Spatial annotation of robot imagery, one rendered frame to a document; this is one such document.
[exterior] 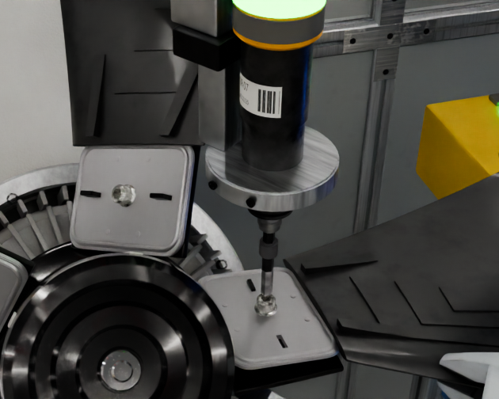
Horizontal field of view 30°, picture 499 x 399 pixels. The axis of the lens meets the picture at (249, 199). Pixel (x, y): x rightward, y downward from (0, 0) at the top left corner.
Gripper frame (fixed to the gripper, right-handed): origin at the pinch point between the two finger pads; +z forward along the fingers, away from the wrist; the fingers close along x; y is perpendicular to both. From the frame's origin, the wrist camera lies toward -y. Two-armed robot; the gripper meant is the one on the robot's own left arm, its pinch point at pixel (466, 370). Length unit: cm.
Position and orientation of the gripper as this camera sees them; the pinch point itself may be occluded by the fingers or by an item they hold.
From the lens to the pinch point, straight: 55.0
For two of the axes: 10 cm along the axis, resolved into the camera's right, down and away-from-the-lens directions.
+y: -5.7, 5.6, -6.0
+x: 0.5, 7.5, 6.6
